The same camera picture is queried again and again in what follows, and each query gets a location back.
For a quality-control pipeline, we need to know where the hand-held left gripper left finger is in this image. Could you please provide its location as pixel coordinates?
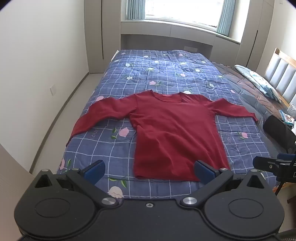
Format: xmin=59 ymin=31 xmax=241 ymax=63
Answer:
xmin=34 ymin=160 xmax=118 ymax=208

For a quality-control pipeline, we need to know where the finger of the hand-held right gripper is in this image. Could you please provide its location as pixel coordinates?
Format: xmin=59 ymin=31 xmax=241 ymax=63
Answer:
xmin=253 ymin=156 xmax=281 ymax=172
xmin=277 ymin=152 xmax=296 ymax=163

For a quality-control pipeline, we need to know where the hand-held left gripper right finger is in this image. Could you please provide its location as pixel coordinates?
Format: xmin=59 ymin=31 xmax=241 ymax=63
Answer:
xmin=179 ymin=160 xmax=264 ymax=208

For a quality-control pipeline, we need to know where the red long-sleeved shirt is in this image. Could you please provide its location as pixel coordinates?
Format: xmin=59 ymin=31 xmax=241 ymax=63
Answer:
xmin=66 ymin=90 xmax=259 ymax=182

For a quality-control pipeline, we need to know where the black bag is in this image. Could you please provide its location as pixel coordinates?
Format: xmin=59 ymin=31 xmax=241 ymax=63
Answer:
xmin=263 ymin=115 xmax=296 ymax=154

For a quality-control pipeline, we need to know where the blue white package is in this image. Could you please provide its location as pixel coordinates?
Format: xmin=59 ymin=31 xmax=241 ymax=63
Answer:
xmin=279 ymin=110 xmax=295 ymax=127

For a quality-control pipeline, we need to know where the light blue patterned pillow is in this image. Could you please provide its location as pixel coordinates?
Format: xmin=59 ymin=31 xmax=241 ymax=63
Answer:
xmin=234 ymin=64 xmax=284 ymax=103

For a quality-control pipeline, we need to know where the beige furniture panel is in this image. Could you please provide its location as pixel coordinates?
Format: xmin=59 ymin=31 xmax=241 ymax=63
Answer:
xmin=0 ymin=144 xmax=35 ymax=232

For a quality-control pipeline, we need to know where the grey padded wooden headboard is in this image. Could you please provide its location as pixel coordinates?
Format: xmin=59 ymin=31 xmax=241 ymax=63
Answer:
xmin=264 ymin=47 xmax=296 ymax=108

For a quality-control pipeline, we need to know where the blue checked floral quilt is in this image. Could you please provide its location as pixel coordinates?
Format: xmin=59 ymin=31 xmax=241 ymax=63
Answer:
xmin=55 ymin=49 xmax=278 ymax=200

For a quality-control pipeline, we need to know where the white tall wardrobe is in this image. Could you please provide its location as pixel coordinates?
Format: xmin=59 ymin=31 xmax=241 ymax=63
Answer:
xmin=84 ymin=0 xmax=122 ymax=74
xmin=233 ymin=0 xmax=275 ymax=70

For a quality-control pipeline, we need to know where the white bay window cabinet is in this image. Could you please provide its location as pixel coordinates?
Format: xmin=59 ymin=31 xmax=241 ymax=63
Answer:
xmin=120 ymin=20 xmax=241 ymax=58

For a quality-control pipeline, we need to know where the blue curtain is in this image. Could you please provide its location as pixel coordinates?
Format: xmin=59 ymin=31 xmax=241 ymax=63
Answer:
xmin=216 ymin=0 xmax=236 ymax=36
xmin=126 ymin=0 xmax=148 ymax=21

